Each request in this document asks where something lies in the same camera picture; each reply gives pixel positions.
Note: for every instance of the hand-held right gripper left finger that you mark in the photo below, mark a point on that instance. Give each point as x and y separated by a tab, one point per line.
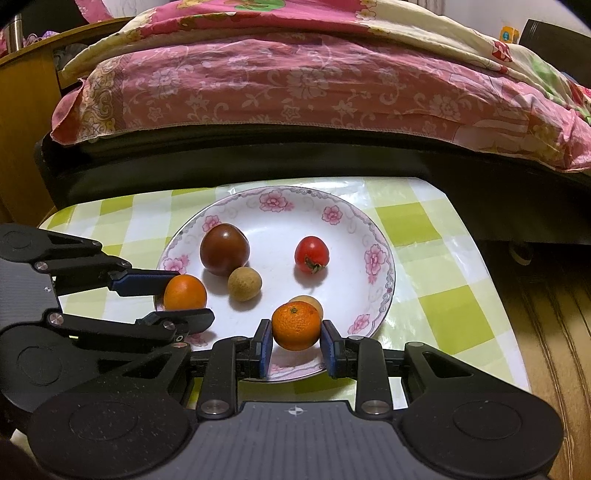
264	348

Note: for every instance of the small orange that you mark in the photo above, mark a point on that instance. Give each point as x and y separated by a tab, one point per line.
295	325
184	293

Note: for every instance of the metal flask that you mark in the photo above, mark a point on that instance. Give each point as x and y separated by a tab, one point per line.
16	32

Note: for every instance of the dark bed frame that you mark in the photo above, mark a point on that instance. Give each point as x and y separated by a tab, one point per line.
231	157

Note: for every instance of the pink floral quilt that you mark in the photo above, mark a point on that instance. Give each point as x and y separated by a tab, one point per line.
300	78

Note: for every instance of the wooden cabinet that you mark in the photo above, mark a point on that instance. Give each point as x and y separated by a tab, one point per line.
27	115

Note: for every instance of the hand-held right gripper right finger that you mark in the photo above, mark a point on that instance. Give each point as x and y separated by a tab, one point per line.
328	348

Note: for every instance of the green checked tablecloth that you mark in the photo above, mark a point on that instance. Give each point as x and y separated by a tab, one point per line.
438	300

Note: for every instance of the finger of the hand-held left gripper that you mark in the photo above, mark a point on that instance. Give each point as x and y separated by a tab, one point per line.
184	321
143	282

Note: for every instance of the tan longan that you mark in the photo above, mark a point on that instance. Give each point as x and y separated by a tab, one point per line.
244	284
310	302

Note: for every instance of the dark headboard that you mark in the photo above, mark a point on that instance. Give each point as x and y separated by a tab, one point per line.
554	50

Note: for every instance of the dark red tomato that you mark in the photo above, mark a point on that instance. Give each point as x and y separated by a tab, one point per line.
224	249

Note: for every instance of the red cherry tomato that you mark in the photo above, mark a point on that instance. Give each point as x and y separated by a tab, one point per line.
311	252

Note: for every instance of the white floral plate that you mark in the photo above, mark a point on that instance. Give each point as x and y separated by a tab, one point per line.
277	230

